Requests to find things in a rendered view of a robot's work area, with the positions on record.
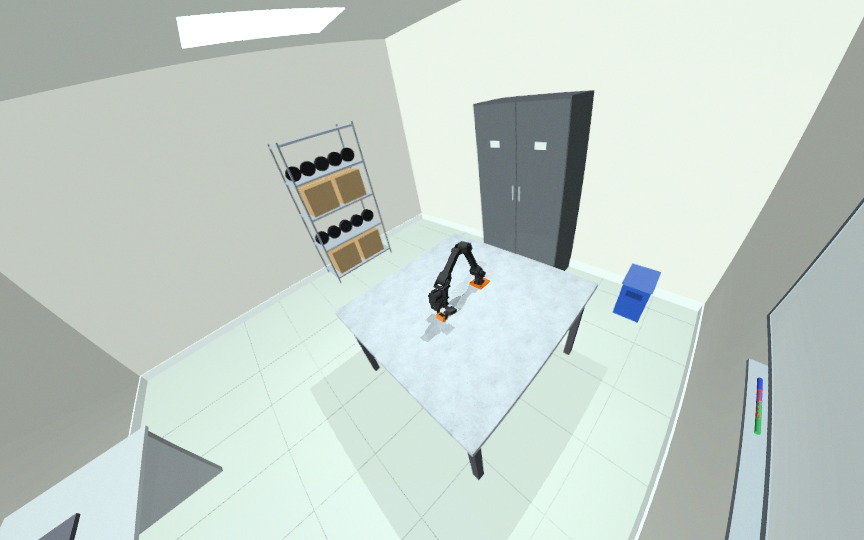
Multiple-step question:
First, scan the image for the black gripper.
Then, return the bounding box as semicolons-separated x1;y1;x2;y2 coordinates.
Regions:
436;296;457;320

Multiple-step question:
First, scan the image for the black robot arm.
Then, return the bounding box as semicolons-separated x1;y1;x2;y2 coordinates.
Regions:
428;241;486;311

